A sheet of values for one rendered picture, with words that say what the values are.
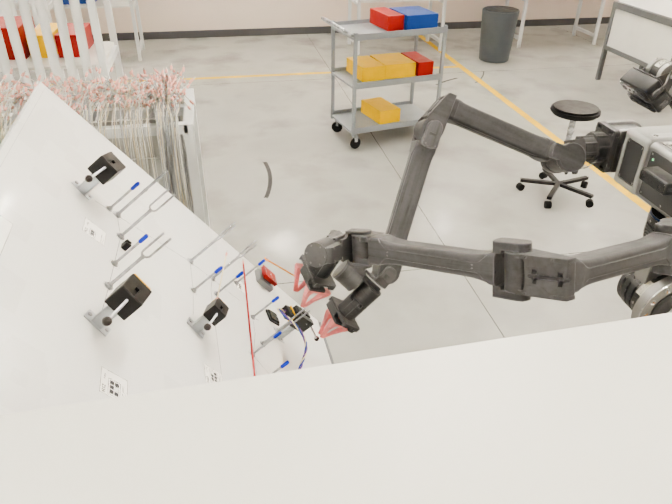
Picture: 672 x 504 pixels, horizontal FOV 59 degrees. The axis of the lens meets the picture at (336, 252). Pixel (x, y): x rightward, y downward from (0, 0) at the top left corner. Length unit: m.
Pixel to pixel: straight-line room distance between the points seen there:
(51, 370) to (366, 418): 0.62
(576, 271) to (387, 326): 2.24
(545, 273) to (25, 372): 0.82
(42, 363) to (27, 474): 0.56
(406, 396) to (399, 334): 2.91
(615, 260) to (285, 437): 0.96
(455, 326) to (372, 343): 0.48
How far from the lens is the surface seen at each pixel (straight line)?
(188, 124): 1.86
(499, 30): 8.17
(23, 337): 0.89
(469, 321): 3.38
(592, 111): 4.61
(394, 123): 5.42
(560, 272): 1.10
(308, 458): 0.30
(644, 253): 1.26
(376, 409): 0.32
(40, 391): 0.85
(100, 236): 1.20
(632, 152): 1.74
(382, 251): 1.29
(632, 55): 7.53
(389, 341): 3.18
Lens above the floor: 2.08
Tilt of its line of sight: 33 degrees down
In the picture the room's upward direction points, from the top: 1 degrees clockwise
